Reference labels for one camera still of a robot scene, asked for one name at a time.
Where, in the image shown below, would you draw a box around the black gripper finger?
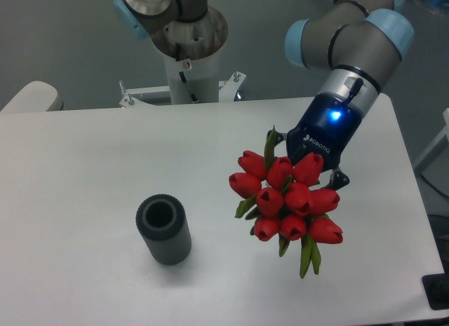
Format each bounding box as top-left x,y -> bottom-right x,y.
267,128 -> 287,153
319,166 -> 350,190

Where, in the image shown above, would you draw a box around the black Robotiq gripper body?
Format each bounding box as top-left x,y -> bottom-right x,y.
286,93 -> 362,171

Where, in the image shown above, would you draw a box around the red tulip bouquet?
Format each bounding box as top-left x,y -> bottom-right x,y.
229,140 -> 343,278

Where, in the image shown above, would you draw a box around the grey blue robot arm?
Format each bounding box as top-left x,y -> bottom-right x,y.
114,0 -> 414,190

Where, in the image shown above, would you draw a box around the dark grey ribbed vase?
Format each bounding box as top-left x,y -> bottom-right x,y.
135,194 -> 192,266

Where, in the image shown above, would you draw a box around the black box at table edge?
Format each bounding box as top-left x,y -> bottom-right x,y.
422,273 -> 448,311

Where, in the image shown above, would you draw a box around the beige chair armrest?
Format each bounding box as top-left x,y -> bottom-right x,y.
1,81 -> 64,114

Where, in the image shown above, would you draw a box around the white pedestal base bracket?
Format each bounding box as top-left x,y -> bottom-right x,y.
119,71 -> 247,107

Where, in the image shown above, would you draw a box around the black cable on pedestal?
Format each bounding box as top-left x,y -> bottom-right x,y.
174,42 -> 200,104

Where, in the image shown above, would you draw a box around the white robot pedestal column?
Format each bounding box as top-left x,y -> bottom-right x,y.
151,6 -> 229,104

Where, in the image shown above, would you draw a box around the white frame at right edge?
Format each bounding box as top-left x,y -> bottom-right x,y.
413,109 -> 448,175

